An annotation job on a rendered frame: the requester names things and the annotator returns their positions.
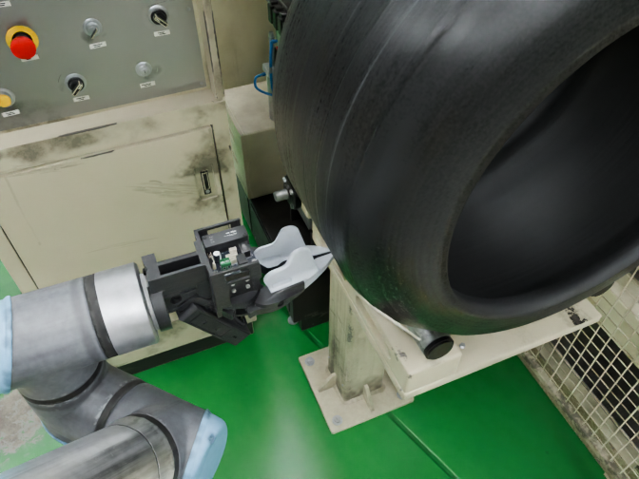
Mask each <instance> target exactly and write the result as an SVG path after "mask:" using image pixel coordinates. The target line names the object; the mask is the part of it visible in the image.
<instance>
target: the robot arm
mask: <svg viewBox="0 0 639 479"><path fill-rule="evenodd" d="M228 224H230V227H231V228H230V229H226V230H223V231H220V232H217V233H213V234H210V235H208V234H207V231H208V230H211V229H215V228H219V227H222V226H226V225H228ZM193 231H194V236H195V240H196V241H193V242H194V245H195V248H196V251H194V252H191V253H188V254H184V255H181V256H177V257H175V258H171V259H165V260H162V261H158V262H157V260H156V258H155V255H154V253H153V254H149V255H146V256H142V257H141V258H142V262H143V265H144V267H145V268H143V272H142V273H141V272H140V270H139V267H138V265H137V263H135V262H131V263H128V264H125V265H121V266H118V267H114V268H111V269H107V270H105V271H101V272H98V273H95V274H91V275H88V276H85V277H80V278H75V279H72V280H68V281H65V282H61V283H58V284H54V285H51V286H48V287H45V288H41V289H38V290H34V291H31V292H27V293H24V294H21V295H18V296H14V297H11V296H6V297H5V298H4V299H1V300H0V393H3V394H8V393H10V391H12V390H15V389H17V390H18V392H19V393H20V394H21V395H22V396H23V398H24V399H25V400H26V402H27V403H28V404H29V406H30V407H31V408H32V410H33V411H34V412H35V414H36V415H37V416H38V418H39V419H40V420H41V423H42V425H43V427H44V429H45V430H46V431H47V433H48V434H49V435H50V436H51V437H52V438H53V439H55V440H56V441H58V442H59V443H61V444H63V445H64V446H62V447H60V448H58V449H55V450H52V451H50V452H47V453H45V454H43V455H40V456H38V457H36V458H33V459H31V460H29V461H28V462H25V463H23V464H21V465H18V466H16V467H14V468H11V469H8V470H6V471H3V472H1V473H0V479H212V478H213V476H214V474H215V472H216V470H217V468H218V465H219V464H220V462H221V459H222V456H223V451H224V448H225V444H226V439H227V427H226V424H225V422H224V421H223V420H222V419H221V418H220V417H218V416H216V415H215V414H213V413H211V412H210V410H208V409H206V410H204V409H202V408H199V407H197V406H195V405H193V404H191V403H189V402H187V401H185V400H183V399H181V398H179V397H177V396H175V395H173V394H171V393H168V392H166V391H163V390H161V389H159V388H157V387H155V386H153V385H151V384H149V383H146V382H144V381H143V380H142V379H140V378H138V377H136V376H134V375H132V374H128V373H126V372H124V371H122V370H120V369H118V368H116V367H114V366H112V365H110V364H109V363H108V362H107V361H106V359H109V358H112V357H114V356H117V355H121V354H126V353H129V352H133V351H136V350H139V349H142V348H144V347H147V346H150V345H153V344H157V343H158V342H159V340H160V339H159V334H158V330H159V329H160V331H161V332H163V331H166V330H170V329H173V327H172V323H171V320H170V316H169V314H170V313H174V312H176V313H177V316H178V318H179V320H180V321H182V322H184V323H187V324H189V325H191V326H193V327H195V328H198V329H200V330H202V331H204V332H206V333H209V334H211V335H213V336H215V337H217V338H220V339H222V340H224V341H226V342H228V343H231V344H233V345H235V346H236V345H238V344H239V343H240V342H241V341H243V340H244V339H245V338H246V337H248V336H249V335H250V334H251V333H250V331H249V329H248V327H247V322H246V318H245V316H247V315H248V317H249V318H252V317H253V316H257V315H262V314H267V313H271V312H274V311H277V310H279V309H280V308H282V307H284V306H285V305H286V304H288V303H289V302H290V301H292V300H293V299H294V298H295V297H297V296H298V295H300V294H301V293H302V292H303V291H304V290H305V288H306V287H308V286H309V285H310V284H311V283H313V282H314V281H315V280H316V279H317V278H318V277H319V276H320V275H321V274H322V273H323V272H324V271H325V269H326V268H327V267H328V266H329V264H330V263H331V261H332V260H333V259H334V257H333V255H332V254H331V252H330V250H329V248H326V247H321V246H316V245H305V243H304V241H303V239H302V236H301V234H300V230H299V228H298V227H296V226H294V225H289V226H286V227H283V228H282V229H281V230H280V232H279V234H278V236H277V238H276V239H275V241H274V242H272V243H270V244H267V245H264V246H261V247H251V246H250V244H249V237H248V234H247V232H246V229H245V227H244V225H241V220H240V218H236V219H233V220H227V221H224V222H220V223H216V224H213V225H209V226H206V227H203V228H199V229H196V230H193ZM261 273H263V274H265V276H264V278H263V281H264V283H265V284H266V286H263V285H262V284H261V281H260V278H261Z"/></svg>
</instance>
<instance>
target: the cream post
mask: <svg viewBox="0 0 639 479"><path fill-rule="evenodd" d="M384 369H385V368H384V366H383V365H382V363H381V361H380V359H379V357H378V355H377V353H376V351H375V349H374V348H373V346H372V344H371V342H370V340H369V339H368V337H367V335H366V334H365V333H364V331H363V329H362V327H361V325H360V324H359V322H358V319H357V317H356V316H355V314H354V312H353V310H352V308H351V307H350V305H349V303H348V301H347V299H346V298H345V296H344V294H343V292H342V291H341V290H340V288H339V285H338V284H337V282H336V280H335V278H334V276H333V275H332V273H331V271H330V306H329V349H328V370H329V372H330V374H333V373H335V374H336V376H337V378H336V385H337V388H338V390H339V393H340V395H341V397H342V399H343V400H344V401H349V400H350V399H352V398H355V397H358V396H361V395H363V388H364V385H366V384H367V385H368V387H369V390H370V392H371V391H374V390H376V389H378V388H380V387H381V386H382V380H383V375H384Z"/></svg>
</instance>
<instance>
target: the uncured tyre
mask: <svg viewBox="0 0 639 479"><path fill-rule="evenodd" d="M272 97H273V114H274V123H275V130H276V138H277V144H278V149H279V152H280V156H281V161H282V164H283V167H284V170H285V172H286V174H287V177H288V179H289V181H290V182H291V183H292V185H293V187H294V189H295V190H296V192H297V194H298V196H299V197H300V200H301V202H302V203H303V205H304V207H305V209H306V210H307V212H308V214H309V216H310V217H311V219H312V221H313V222H314V224H315V225H316V227H317V228H318V230H319V233H320V234H321V236H322V238H323V240H324V241H325V243H326V245H327V247H328V248H329V250H330V252H331V254H332V255H333V257H334V259H335V261H336V262H337V264H338V266H339V268H340V270H341V272H342V273H343V274H344V276H345V277H346V279H347V280H348V282H349V283H350V284H351V286H352V287H353V288H354V289H355V290H356V291H357V292H358V293H359V294H360V295H361V296H362V297H363V298H365V299H366V300H367V301H368V302H369V303H370V304H371V305H372V306H373V307H376V308H377V309H379V310H380V311H381V312H382V313H384V314H385V315H387V316H389V317H390V318H391V319H393V320H394V321H396V322H398V323H400V324H403V325H407V326H410V327H415V328H419V329H424V330H430V331H436V332H441V333H446V334H452V335H485V334H491V333H497V332H502V331H506V330H510V329H513V328H517V327H520V326H523V325H527V324H530V323H532V322H535V321H537V320H540V319H542V318H545V317H547V316H551V315H553V314H556V313H558V312H560V311H562V310H565V309H567V308H569V307H571V306H572V305H574V304H576V303H578V302H580V301H582V300H584V299H585V298H587V297H590V296H592V295H594V294H595V293H597V292H599V291H601V290H602V289H604V288H606V287H607V286H609V285H611V284H612V283H614V282H615V281H616V280H618V279H619V278H621V277H623V276H624V275H626V274H627V273H629V272H630V271H632V270H633V269H635V268H636V267H638V266H639V0H292V2H291V5H290V8H289V10H288V12H287V15H286V18H285V21H284V24H283V28H282V31H281V38H280V41H279V45H278V50H277V55H276V61H275V67H274V76H273V94H272Z"/></svg>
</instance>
